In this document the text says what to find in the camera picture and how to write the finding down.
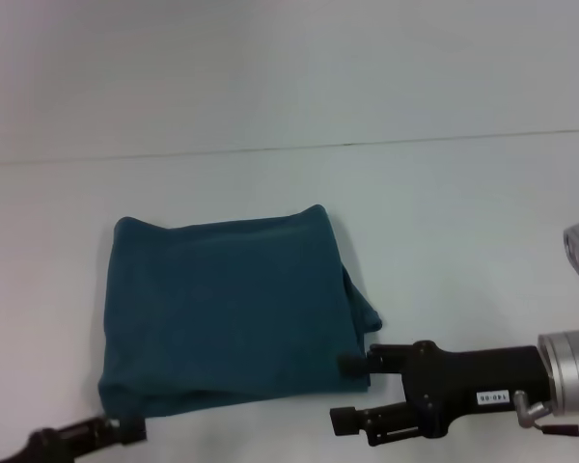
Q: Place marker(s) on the teal FREE print t-shirt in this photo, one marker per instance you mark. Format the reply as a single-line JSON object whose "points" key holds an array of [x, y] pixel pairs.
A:
{"points": [[236, 313]]}

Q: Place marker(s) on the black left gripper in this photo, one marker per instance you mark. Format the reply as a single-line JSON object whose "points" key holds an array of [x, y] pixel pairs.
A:
{"points": [[53, 443]]}

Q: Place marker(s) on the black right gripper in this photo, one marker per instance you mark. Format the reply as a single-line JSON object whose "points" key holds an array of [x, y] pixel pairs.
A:
{"points": [[473, 386]]}

